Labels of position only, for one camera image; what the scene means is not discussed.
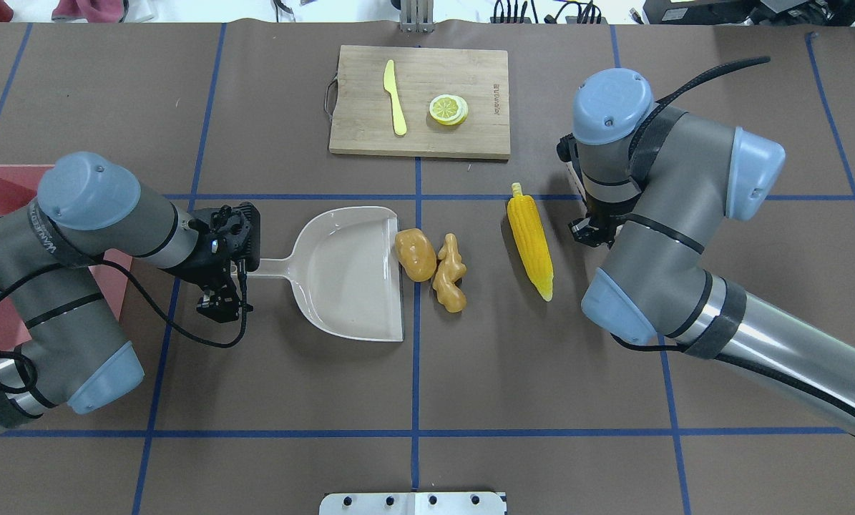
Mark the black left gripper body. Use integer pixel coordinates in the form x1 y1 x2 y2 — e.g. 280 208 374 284
163 202 261 287

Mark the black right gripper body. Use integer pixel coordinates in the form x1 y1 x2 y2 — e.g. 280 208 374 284
556 134 621 248

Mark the yellow toy corn cob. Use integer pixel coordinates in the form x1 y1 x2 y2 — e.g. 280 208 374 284
507 182 554 301

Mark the white plastic dustpan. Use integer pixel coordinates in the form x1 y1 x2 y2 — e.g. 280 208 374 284
248 206 404 343

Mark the toy ginger root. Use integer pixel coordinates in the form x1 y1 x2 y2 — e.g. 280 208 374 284
431 232 467 313

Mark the toy brown potato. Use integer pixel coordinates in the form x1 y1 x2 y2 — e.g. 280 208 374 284
394 228 438 283

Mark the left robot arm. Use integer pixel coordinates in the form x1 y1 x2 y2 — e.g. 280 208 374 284
0 151 260 435

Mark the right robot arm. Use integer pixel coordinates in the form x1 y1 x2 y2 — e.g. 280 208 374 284
557 56 855 437

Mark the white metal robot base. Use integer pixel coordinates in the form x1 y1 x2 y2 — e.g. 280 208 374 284
318 490 509 514

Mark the pink plastic bin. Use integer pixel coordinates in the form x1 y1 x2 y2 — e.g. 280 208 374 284
0 164 135 355

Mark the wooden cutting board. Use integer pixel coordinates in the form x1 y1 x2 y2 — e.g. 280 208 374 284
328 45 510 161

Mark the toy lemon slice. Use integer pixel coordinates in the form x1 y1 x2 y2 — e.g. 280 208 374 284
429 94 469 126

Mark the yellow plastic toy knife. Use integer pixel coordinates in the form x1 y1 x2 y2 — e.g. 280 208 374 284
382 59 408 137

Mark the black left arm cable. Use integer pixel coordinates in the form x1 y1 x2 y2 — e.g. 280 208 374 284
0 250 250 394

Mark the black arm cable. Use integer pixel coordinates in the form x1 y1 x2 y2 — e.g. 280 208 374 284
0 250 250 394
610 56 855 437

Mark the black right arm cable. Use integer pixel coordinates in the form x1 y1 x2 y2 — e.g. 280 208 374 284
610 56 855 437

